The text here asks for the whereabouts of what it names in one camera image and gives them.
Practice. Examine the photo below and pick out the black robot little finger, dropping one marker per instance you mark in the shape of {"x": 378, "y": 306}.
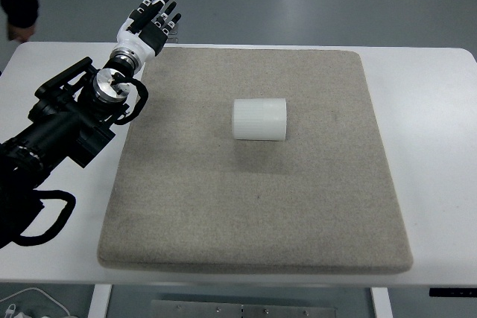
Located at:
{"x": 169, "y": 27}

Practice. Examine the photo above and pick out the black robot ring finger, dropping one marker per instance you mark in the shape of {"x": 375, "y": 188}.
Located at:
{"x": 163, "y": 17}

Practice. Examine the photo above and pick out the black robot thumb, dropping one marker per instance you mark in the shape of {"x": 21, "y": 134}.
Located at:
{"x": 145, "y": 17}

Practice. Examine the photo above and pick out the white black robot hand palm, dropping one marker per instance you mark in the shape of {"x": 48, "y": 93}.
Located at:
{"x": 137, "y": 49}

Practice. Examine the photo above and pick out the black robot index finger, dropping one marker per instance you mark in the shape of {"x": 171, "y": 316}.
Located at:
{"x": 144, "y": 5}

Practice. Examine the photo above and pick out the white plastic cup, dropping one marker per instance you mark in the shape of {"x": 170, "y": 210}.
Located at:
{"x": 259, "y": 119}

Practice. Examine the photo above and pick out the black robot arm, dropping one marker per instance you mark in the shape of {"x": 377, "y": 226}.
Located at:
{"x": 72, "y": 119}

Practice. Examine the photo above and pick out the metal floor plate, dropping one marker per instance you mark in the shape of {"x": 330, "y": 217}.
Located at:
{"x": 173, "y": 35}

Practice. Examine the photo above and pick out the beige felt mat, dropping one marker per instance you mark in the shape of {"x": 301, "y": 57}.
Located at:
{"x": 189, "y": 197}

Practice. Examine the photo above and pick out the black table control panel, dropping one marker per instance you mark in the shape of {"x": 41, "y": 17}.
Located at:
{"x": 453, "y": 292}

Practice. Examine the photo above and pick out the white table leg frame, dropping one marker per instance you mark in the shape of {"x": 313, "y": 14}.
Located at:
{"x": 100, "y": 301}

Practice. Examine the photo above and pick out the grey metal base plate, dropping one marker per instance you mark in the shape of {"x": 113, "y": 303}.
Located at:
{"x": 170, "y": 308}

